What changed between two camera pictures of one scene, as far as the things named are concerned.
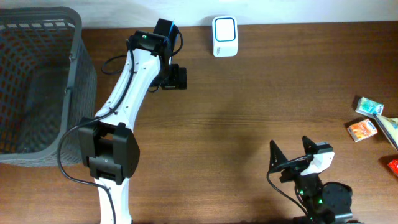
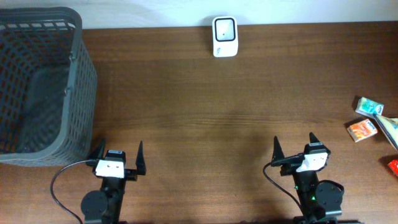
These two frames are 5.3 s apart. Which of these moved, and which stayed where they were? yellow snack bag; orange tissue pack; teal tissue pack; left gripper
Moved: left gripper
Stayed: teal tissue pack; yellow snack bag; orange tissue pack
